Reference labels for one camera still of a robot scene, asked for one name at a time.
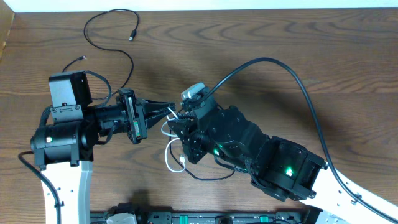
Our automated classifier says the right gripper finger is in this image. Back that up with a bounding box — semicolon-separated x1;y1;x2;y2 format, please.
167;119;196;139
177;111;197;119

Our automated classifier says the white usb cable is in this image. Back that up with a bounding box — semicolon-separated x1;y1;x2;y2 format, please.
160;107;187;174

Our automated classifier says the black usb cable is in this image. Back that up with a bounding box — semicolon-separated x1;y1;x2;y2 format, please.
62;8;140;102
169;139;236;182

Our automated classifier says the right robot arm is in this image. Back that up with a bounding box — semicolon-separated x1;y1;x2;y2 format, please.
167;106;397;223

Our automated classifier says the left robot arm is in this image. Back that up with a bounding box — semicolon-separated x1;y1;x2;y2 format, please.
30;70;175;223

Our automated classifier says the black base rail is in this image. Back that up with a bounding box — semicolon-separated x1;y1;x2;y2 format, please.
90;203;319;224

